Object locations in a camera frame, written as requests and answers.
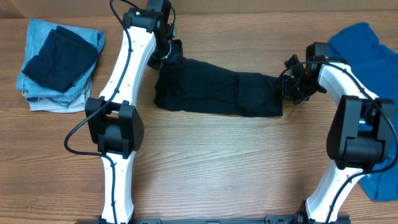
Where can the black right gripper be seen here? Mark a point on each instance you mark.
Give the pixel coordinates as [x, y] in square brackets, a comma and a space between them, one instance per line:
[290, 82]

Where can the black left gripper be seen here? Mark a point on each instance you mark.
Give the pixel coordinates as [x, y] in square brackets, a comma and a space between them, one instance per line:
[178, 46]

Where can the black t-shirt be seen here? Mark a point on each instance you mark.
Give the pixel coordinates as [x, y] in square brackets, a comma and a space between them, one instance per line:
[201, 87]

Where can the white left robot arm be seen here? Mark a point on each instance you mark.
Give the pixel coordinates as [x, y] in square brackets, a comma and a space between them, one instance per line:
[113, 120]

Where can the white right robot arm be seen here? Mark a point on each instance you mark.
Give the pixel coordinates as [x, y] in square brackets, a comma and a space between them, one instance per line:
[360, 134]

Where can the blue t-shirt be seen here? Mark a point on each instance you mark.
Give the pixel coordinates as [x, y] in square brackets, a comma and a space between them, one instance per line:
[375, 65]

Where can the folded dark navy garment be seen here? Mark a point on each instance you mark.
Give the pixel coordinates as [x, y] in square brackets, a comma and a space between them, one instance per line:
[63, 57]

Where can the folded light blue jeans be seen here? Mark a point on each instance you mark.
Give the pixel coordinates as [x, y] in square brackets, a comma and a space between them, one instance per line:
[43, 98]

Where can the cardboard back panel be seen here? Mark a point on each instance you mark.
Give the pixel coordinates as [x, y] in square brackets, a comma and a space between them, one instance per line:
[88, 8]

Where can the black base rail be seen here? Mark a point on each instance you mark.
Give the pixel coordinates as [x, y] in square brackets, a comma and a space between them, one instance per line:
[217, 221]

